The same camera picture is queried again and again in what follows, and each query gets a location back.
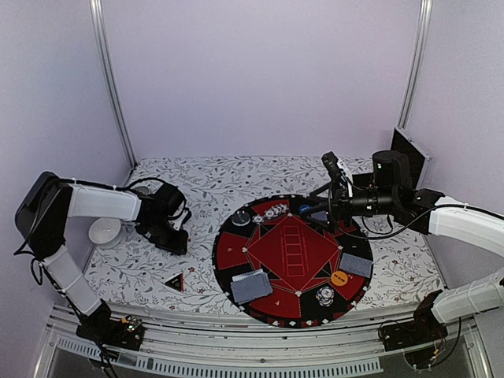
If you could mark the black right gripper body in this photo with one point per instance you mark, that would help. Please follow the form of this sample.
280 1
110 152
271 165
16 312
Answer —
385 199

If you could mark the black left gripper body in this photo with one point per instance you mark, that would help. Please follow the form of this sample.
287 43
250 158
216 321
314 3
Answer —
164 238

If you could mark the blue card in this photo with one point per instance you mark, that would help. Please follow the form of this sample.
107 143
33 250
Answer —
321 216
250 286
356 265

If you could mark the black dealer button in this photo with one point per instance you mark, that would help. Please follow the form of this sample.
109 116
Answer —
240 218

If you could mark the blue small blind button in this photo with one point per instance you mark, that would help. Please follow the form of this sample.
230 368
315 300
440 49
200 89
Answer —
303 208

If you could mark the orange big blind button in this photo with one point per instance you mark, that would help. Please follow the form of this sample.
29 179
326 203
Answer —
339 278

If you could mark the white blue chip row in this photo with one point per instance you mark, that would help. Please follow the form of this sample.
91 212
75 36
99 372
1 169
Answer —
271 213

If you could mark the white blue chip stack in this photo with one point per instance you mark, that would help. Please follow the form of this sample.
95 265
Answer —
325 296

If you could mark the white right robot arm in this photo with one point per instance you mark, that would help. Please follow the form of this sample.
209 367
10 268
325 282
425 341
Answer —
433 213

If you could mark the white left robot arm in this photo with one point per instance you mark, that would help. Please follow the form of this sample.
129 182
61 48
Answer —
53 203

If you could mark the striped ceramic mug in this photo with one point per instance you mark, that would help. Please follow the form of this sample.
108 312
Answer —
141 191

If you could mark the aluminium poker chip case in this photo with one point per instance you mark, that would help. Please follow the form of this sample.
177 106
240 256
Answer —
419 157

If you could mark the white round dish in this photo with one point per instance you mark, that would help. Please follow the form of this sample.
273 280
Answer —
105 232

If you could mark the floral patterned tablecloth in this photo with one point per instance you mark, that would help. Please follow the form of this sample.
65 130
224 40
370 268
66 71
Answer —
133 272

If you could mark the triangular red black token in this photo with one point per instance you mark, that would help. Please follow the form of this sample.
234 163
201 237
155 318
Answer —
175 282

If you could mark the round red black poker mat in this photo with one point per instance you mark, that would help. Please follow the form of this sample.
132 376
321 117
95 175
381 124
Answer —
299 255

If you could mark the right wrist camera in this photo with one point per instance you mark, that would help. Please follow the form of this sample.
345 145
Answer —
339 178

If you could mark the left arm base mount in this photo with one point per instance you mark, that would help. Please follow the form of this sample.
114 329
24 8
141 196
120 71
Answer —
126 333

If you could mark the aluminium front rail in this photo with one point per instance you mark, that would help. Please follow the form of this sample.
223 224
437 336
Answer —
184 344

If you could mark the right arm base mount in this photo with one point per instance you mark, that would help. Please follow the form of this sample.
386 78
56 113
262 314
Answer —
423 343

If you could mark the right aluminium frame post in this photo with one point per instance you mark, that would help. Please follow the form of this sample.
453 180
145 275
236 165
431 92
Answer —
419 48

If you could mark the aluminium frame post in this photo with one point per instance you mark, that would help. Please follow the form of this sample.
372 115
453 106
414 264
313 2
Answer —
99 26
419 48

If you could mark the left aluminium frame post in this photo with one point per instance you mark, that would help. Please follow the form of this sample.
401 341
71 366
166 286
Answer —
99 26

